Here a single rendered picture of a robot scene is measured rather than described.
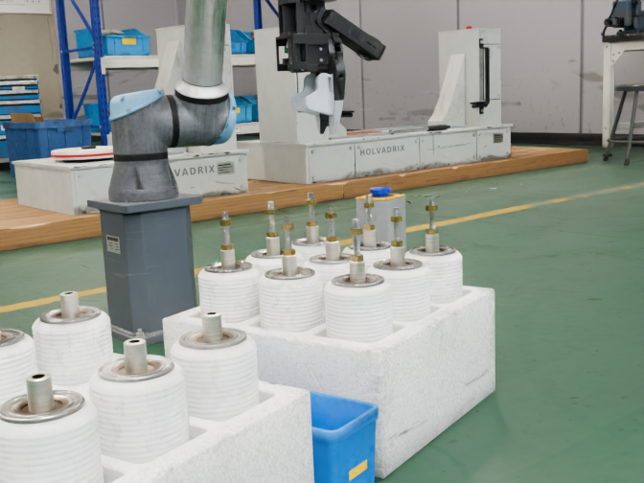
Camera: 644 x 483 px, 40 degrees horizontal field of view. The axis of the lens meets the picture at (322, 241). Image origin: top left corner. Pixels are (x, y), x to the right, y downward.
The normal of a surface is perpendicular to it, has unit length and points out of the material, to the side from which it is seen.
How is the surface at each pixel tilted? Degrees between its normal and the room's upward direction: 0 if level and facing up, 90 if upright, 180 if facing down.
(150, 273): 90
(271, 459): 90
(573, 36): 90
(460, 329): 90
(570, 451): 0
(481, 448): 0
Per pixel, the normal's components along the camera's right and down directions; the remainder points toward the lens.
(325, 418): -0.57, 0.13
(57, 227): 0.65, 0.11
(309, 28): 0.41, 0.15
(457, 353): 0.84, 0.07
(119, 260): -0.76, 0.14
